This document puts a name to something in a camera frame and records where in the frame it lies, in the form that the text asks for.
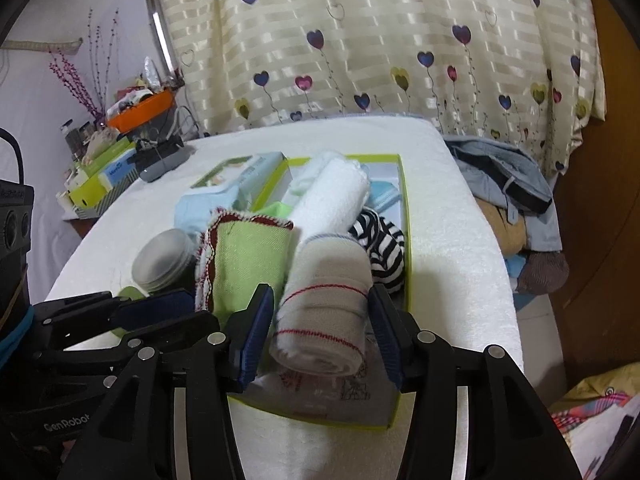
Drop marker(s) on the black white striped sock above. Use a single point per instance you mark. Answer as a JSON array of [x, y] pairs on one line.
[[390, 262], [367, 222]]

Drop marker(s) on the striped cardboard tray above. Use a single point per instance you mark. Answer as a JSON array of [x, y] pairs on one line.
[[95, 205]]

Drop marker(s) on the grey VR headset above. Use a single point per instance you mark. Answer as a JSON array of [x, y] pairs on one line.
[[160, 162]]

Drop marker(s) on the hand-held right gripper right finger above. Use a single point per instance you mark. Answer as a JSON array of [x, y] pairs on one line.
[[385, 345]]

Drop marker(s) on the wet wipes pack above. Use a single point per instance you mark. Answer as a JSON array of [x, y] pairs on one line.
[[220, 185]]

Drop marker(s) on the heart print curtain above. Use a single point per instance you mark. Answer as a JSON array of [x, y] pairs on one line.
[[380, 35]]

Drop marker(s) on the metal window frame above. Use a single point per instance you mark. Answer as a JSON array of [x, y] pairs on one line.
[[162, 35]]

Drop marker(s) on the clear plastic packet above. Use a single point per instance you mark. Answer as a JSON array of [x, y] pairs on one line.
[[345, 390]]

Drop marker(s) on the blue grey jacket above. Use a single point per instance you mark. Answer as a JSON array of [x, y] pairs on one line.
[[505, 170]]

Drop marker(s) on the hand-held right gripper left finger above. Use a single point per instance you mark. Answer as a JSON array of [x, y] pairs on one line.
[[255, 340]]

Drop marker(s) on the red striped white towel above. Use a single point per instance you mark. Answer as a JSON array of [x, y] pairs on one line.
[[320, 300]]

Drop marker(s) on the wooden wardrobe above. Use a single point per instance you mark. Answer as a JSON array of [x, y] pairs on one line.
[[610, 210]]

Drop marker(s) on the tan cloth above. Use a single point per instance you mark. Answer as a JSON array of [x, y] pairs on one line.
[[500, 230]]

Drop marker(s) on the white terry towel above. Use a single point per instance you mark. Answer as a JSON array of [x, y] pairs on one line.
[[335, 195]]

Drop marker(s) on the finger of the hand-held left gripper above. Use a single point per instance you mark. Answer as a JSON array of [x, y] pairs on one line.
[[165, 330], [150, 307]]

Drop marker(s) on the frosted round jar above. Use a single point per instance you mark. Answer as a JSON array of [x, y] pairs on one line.
[[160, 260]]

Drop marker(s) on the brown knit garment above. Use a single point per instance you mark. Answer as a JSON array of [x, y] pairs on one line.
[[542, 270]]

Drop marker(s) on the green towel with red trim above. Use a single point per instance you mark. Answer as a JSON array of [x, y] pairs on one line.
[[245, 260]]

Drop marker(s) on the blue tissue pack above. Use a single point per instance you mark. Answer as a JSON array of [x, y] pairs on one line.
[[120, 172]]

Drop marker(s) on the orange lidded storage bin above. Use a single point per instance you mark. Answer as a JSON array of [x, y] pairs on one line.
[[140, 110]]

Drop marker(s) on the green file box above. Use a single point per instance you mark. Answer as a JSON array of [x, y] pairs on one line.
[[100, 165]]

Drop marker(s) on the purple decorative branches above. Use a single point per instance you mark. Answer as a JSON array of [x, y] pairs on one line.
[[87, 80]]

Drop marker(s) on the colourful patterned cloth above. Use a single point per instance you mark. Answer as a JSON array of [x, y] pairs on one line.
[[595, 425]]

